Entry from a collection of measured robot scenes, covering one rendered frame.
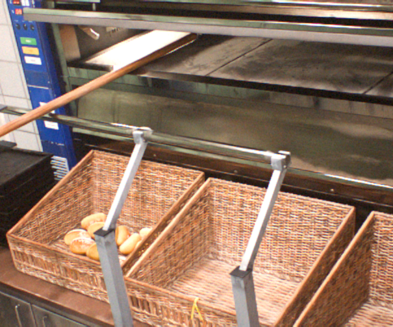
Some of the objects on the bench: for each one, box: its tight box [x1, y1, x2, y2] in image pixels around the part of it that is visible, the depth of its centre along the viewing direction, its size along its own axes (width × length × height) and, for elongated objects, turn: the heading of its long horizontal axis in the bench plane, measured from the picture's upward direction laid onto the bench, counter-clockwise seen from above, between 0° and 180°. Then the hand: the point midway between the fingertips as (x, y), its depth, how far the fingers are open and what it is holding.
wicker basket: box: [6, 150, 205, 304], centre depth 285 cm, size 49×56×28 cm
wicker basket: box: [123, 178, 356, 327], centre depth 247 cm, size 49×56×28 cm
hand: (5, 126), depth 247 cm, fingers open, 12 cm apart
